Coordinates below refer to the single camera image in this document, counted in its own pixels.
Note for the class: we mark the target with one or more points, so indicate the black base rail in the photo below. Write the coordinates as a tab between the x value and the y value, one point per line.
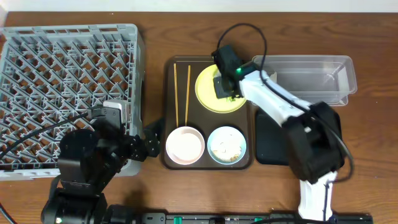
248	218

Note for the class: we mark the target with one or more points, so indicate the black waste tray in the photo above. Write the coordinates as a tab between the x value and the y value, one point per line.
271	148

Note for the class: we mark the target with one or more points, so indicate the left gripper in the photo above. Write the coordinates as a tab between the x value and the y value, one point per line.
137	147

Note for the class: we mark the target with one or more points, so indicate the yellow plate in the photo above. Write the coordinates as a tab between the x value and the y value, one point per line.
206	95

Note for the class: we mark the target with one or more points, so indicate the pink bowl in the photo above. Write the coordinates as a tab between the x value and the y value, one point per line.
185	145

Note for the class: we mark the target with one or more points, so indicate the blue bowl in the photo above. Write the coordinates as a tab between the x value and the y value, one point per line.
218	132

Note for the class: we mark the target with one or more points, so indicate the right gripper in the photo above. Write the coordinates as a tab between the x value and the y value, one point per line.
224	86

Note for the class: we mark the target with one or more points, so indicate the dark brown serving tray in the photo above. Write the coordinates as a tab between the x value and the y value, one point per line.
200	118

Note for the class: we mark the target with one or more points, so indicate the green snack wrapper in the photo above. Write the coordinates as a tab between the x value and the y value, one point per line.
231	99

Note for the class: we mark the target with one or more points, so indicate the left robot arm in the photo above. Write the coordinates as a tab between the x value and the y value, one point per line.
88	161

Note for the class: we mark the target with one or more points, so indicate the grey dish rack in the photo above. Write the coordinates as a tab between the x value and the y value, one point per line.
50	76

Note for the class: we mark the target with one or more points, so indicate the rice and nut scraps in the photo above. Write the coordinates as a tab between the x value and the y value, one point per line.
227	148

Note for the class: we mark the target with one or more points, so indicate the wooden chopstick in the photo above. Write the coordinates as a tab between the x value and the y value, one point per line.
176	95
187	94

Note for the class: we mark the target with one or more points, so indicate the clear plastic bin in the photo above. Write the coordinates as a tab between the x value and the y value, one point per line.
314	78

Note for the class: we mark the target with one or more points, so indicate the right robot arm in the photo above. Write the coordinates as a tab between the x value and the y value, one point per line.
312	131

